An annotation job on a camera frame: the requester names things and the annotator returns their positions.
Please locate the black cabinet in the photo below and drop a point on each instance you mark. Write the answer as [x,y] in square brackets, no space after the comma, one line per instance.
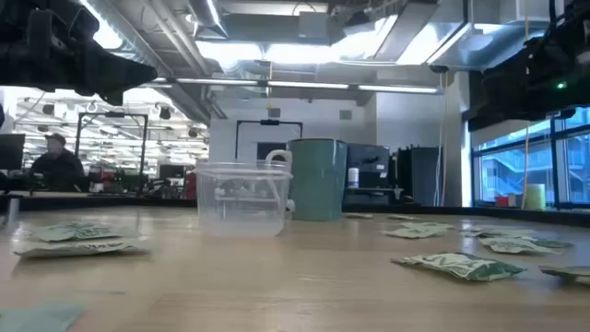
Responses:
[419,175]

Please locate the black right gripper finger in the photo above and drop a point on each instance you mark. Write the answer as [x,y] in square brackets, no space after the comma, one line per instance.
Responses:
[507,87]

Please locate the black table edge rail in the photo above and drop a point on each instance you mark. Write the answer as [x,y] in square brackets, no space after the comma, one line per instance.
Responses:
[92,202]

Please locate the black appliance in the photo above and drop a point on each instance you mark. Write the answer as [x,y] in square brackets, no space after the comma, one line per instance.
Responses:
[369,159]

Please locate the red object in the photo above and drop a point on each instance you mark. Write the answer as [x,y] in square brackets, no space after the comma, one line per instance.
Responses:
[190,184]

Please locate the clear plastic container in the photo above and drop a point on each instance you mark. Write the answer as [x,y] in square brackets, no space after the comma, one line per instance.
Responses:
[239,216]

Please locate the grey table post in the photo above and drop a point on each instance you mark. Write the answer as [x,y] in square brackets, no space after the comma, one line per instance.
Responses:
[13,209]

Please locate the black monitor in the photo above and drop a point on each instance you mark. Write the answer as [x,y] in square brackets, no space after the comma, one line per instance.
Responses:
[171,171]
[11,151]

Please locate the person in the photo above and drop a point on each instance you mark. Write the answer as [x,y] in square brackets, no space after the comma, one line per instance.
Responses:
[57,166]

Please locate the black metal frame stand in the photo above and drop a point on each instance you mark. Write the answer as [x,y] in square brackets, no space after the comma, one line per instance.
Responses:
[113,114]

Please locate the long ceiling light tube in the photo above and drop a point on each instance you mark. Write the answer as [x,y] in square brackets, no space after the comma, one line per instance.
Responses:
[304,85]

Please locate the teal mug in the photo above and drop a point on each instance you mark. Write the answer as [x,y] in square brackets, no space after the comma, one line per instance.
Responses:
[318,184]

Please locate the yellow-green cylinder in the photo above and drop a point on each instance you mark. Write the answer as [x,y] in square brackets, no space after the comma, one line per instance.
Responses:
[535,197]

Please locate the grey wall vent grille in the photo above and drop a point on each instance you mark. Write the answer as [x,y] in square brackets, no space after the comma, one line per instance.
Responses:
[345,115]
[274,113]

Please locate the black frame with camera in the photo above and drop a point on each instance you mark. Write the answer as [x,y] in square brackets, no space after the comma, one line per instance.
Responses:
[269,122]

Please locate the black ceiling-hung fixture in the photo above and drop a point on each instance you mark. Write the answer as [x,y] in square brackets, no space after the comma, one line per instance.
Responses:
[48,109]
[164,113]

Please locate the white bottle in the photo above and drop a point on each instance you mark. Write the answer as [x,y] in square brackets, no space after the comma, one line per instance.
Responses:
[353,177]

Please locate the red box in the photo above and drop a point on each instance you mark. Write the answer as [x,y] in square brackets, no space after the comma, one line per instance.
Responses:
[502,201]

